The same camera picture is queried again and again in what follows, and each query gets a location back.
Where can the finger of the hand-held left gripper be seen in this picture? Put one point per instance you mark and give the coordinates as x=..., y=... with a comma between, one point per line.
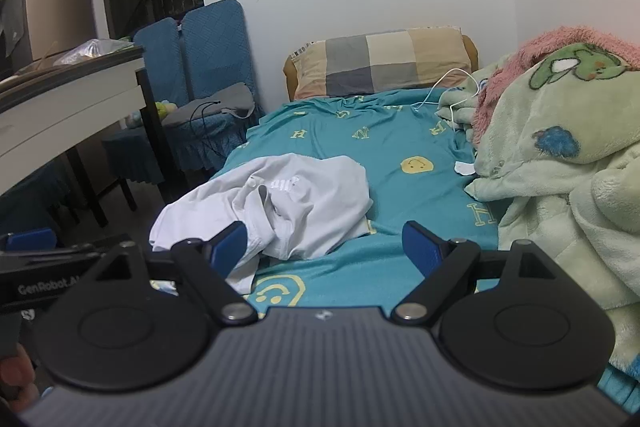
x=30, y=240

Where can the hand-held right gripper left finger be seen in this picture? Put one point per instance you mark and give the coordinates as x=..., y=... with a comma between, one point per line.
x=231, y=247

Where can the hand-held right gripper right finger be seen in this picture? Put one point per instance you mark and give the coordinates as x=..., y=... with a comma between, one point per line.
x=419, y=247

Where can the white t-shirt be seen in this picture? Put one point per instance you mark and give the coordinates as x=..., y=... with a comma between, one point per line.
x=310, y=202

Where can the person's left hand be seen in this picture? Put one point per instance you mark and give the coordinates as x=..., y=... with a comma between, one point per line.
x=15, y=374

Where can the small white paper piece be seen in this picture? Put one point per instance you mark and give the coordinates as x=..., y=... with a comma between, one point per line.
x=465, y=168

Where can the teal printed bed sheet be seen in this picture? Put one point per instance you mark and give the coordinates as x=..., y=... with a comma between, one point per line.
x=380, y=137

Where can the white desk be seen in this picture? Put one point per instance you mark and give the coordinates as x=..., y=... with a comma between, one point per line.
x=60, y=112

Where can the green fleece blanket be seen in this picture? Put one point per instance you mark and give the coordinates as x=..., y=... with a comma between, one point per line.
x=550, y=187

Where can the grey cloth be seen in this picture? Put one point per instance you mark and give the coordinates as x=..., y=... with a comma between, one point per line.
x=225, y=99

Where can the green yellow plush toy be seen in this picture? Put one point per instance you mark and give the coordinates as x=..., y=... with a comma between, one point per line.
x=165, y=108

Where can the brown pillow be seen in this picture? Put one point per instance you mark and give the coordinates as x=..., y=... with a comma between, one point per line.
x=289, y=77

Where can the plaid pillow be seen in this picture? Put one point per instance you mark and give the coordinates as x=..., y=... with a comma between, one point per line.
x=380, y=57

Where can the clear plastic bag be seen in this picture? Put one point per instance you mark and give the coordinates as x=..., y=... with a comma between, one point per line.
x=90, y=49

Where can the blue covered chair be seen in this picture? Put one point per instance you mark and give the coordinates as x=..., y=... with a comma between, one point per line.
x=155, y=52
x=220, y=47

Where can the cardboard box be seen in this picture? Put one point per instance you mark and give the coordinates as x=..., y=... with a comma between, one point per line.
x=55, y=7

